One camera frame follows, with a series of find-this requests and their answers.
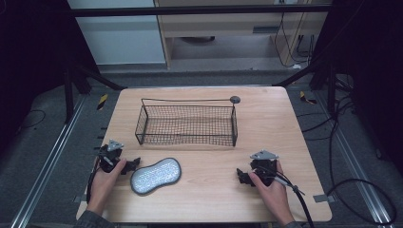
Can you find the person's left hand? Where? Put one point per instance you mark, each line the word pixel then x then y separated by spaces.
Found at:
pixel 103 186

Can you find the light wooden desk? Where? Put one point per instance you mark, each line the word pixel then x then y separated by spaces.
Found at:
pixel 221 23

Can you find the black metal stand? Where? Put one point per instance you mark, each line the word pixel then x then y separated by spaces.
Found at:
pixel 331 91
pixel 68 95

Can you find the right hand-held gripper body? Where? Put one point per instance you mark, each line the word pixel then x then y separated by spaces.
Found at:
pixel 264 167

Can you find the yellow black striped tape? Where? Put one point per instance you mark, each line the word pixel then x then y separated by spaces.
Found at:
pixel 102 102
pixel 305 98

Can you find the aluminium floor rail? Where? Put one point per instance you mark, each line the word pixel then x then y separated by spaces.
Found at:
pixel 358 171
pixel 47 164

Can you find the black curtain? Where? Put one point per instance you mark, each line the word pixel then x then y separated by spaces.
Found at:
pixel 374 63
pixel 28 57

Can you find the grey tape piece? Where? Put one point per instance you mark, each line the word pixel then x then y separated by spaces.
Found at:
pixel 323 198
pixel 78 199

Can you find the white cabinet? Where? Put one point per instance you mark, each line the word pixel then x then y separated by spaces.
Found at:
pixel 120 34

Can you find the black frame crossbar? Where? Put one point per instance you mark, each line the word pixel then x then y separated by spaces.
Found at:
pixel 190 10

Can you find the silver scrubbing sponge pad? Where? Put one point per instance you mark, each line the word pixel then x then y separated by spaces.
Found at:
pixel 156 176

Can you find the person's right hand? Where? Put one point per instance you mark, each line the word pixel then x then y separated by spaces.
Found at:
pixel 274 198

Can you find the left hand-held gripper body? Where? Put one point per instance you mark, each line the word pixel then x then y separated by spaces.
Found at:
pixel 109 155

